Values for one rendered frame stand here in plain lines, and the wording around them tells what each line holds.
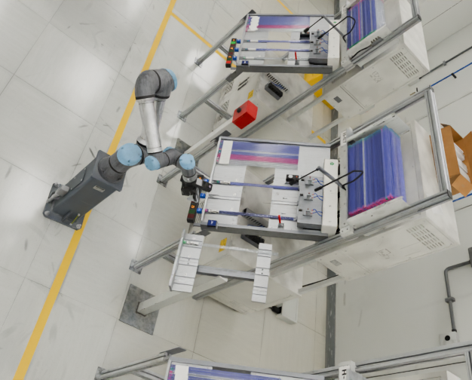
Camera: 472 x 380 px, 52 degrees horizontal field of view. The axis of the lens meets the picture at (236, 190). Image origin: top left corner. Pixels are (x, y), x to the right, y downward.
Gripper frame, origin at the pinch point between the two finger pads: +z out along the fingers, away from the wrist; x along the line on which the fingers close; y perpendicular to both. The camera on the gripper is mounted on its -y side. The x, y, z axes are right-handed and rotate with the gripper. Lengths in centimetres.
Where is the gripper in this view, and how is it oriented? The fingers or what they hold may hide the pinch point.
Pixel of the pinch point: (197, 200)
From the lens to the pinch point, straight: 271.7
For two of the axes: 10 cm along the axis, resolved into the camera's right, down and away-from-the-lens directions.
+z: 0.4, 6.2, 7.8
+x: -1.4, 7.8, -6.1
